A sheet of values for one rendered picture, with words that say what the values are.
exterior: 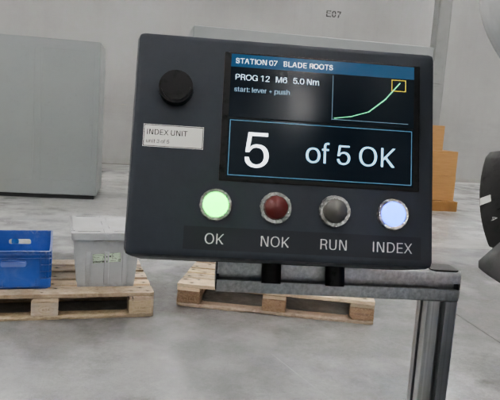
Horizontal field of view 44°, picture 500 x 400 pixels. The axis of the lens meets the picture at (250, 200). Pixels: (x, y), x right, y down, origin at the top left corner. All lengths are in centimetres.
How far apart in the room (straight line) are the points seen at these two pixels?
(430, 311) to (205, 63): 32
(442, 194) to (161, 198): 904
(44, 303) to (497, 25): 330
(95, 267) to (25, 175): 452
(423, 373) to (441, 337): 4
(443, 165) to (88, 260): 667
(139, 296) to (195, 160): 314
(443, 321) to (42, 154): 756
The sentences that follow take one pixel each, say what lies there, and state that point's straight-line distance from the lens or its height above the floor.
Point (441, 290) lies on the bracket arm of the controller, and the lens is 63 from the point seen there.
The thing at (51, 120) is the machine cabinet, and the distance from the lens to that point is 802.
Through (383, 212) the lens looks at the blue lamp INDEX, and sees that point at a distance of 53.
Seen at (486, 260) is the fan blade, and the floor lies 97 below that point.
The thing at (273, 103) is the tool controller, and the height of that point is 120.
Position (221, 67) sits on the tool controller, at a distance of 54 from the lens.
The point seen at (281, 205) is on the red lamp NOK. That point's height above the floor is 112.
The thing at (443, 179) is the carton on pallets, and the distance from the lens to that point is 947.
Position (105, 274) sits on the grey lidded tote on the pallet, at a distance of 371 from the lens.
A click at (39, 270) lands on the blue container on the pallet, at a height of 25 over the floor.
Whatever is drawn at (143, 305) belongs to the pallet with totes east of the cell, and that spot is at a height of 7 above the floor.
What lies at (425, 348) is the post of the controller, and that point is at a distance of 64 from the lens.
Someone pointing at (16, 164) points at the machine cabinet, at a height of 40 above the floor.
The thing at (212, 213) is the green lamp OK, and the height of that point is 111.
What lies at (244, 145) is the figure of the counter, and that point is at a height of 117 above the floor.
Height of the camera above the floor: 119
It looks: 8 degrees down
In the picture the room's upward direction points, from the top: 4 degrees clockwise
